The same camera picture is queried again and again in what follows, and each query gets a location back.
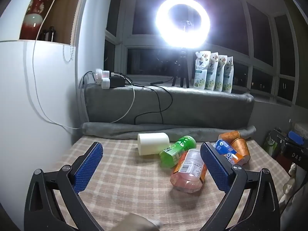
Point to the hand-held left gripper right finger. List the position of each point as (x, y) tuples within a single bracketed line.
[(215, 168)]

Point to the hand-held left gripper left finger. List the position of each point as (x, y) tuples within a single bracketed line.
[(87, 167)]

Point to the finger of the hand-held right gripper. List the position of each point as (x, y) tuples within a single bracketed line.
[(296, 137)]

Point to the white cup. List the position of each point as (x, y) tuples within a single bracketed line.
[(152, 143)]

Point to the orange paper cup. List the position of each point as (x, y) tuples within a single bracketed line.
[(229, 136), (240, 148)]

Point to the blue orange snack packet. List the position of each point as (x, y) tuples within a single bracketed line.
[(228, 155)]

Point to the green packet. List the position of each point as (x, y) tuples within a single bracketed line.
[(270, 143)]

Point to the pink drink bottle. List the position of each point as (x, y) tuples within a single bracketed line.
[(190, 173)]

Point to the green plastic bottle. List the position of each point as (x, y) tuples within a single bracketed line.
[(176, 152)]

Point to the plaid tablecloth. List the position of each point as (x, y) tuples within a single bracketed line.
[(130, 180)]

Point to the grey cushion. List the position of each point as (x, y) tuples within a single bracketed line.
[(204, 108)]

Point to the white charger plug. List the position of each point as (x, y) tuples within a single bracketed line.
[(105, 74), (105, 83), (99, 73)]

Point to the white refill pouch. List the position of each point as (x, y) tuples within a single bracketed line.
[(212, 73), (229, 77), (201, 69), (220, 75)]

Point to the black power strip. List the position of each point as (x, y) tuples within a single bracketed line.
[(118, 81)]

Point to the black tripod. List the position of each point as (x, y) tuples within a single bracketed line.
[(180, 65)]

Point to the dark glass bottle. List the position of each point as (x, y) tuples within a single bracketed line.
[(43, 35), (52, 34)]

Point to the red and white vase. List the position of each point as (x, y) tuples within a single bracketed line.
[(33, 16)]

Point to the white window frame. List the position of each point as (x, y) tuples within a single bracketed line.
[(125, 41)]

